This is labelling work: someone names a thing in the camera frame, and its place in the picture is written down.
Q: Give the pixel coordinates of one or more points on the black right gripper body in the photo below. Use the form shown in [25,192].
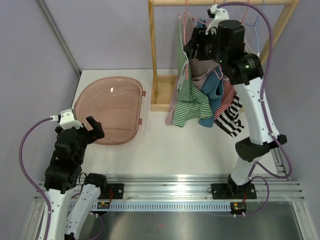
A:
[207,48]

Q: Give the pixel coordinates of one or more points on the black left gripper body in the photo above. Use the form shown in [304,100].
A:
[84,138]

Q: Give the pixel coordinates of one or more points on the mauve pink tank top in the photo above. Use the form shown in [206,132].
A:
[197,82]

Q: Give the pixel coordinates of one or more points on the green striped tank top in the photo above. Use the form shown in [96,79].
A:
[190,102]

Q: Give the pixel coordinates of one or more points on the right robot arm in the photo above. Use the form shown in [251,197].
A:
[226,47]

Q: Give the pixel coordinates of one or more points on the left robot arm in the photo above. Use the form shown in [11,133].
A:
[61,179]

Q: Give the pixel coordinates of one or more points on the teal blue tank top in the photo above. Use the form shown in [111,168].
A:
[213,89]

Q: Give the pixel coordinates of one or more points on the red striped tank top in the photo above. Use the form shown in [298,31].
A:
[227,97]

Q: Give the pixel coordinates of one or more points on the black white striped tank top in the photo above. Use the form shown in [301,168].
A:
[229,121]

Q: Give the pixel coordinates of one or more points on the pink plastic basin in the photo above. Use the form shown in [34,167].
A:
[115,102]

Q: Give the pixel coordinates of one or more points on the wooden clothes rack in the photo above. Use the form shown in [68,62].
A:
[163,84]

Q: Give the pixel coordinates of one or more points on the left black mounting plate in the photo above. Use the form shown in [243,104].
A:
[115,190]

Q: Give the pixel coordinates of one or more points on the black mounting plate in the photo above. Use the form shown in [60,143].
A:
[115,190]
[220,191]

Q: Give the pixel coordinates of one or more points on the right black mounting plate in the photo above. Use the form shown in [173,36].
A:
[220,191]

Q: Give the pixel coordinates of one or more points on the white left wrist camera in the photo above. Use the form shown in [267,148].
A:
[67,119]

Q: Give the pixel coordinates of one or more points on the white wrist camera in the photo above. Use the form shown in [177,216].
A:
[67,119]
[217,15]

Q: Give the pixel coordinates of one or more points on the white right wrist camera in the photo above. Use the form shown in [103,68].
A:
[217,15]

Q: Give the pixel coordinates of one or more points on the slotted cable duct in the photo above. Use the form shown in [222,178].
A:
[140,206]

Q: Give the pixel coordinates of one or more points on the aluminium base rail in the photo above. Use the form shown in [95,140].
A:
[193,187]

